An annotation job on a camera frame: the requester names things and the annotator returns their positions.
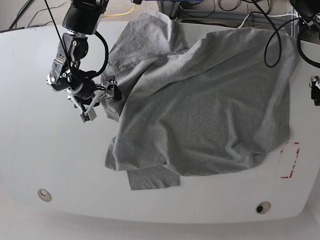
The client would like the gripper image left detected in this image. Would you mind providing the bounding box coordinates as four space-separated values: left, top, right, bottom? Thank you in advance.
67 79 122 113

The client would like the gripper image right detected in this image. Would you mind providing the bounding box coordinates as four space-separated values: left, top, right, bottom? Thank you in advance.
309 76 320 106

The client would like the grey t-shirt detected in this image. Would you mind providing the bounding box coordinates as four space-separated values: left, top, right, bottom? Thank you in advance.
101 11 300 190

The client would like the red tape rectangle marking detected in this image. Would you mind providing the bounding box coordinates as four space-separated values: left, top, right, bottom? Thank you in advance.
277 141 301 179

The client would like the left table grommet hole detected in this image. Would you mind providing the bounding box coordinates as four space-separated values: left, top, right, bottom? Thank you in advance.
37 189 52 202

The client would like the table grommet hole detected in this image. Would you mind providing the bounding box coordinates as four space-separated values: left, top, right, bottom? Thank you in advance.
255 201 271 215
37 189 52 202

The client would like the right table grommet hole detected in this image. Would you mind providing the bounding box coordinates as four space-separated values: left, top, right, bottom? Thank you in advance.
255 201 271 215

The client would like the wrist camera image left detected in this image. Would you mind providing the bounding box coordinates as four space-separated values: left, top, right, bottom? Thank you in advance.
80 108 97 123

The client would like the white cable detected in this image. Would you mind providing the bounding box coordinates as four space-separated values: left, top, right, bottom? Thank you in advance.
236 11 300 30

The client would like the yellow cable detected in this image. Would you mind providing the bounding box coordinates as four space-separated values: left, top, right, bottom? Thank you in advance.
102 2 137 18

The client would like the aluminium frame base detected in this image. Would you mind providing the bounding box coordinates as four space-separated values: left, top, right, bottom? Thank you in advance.
157 0 299 38

